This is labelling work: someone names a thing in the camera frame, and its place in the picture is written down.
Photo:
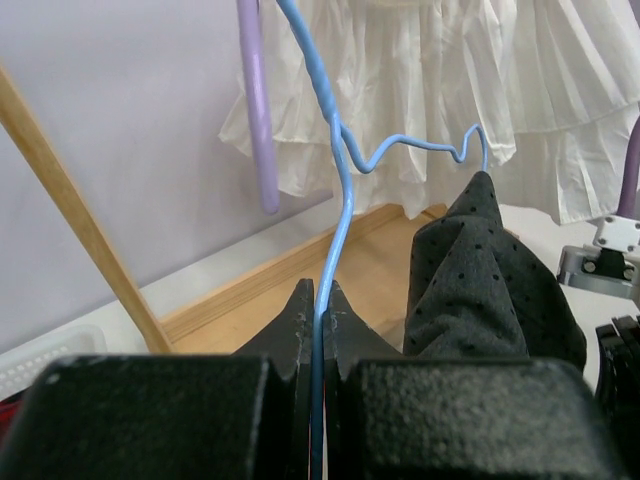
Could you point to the grey dotted skirt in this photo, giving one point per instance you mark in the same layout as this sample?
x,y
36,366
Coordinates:
x,y
475,290

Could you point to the wooden clothes rack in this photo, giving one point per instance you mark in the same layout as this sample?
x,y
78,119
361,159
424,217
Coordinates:
x,y
157,317

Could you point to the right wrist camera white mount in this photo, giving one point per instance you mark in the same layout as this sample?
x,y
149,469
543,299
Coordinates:
x,y
610,265

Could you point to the white plastic basket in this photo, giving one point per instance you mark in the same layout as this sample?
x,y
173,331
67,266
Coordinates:
x,y
21,365

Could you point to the light blue wire hanger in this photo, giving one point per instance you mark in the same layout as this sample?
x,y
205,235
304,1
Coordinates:
x,y
346,152

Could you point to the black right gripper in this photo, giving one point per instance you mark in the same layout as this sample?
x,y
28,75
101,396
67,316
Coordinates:
x,y
617,389

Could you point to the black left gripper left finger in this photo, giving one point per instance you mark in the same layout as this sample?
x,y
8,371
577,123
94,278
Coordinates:
x,y
238,416

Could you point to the white ruffled skirt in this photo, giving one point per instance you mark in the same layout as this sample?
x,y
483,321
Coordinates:
x,y
545,92

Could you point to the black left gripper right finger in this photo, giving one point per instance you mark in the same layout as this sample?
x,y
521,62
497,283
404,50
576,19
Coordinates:
x,y
393,417

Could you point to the purple plastic hanger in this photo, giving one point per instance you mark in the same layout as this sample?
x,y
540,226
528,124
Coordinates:
x,y
258,108

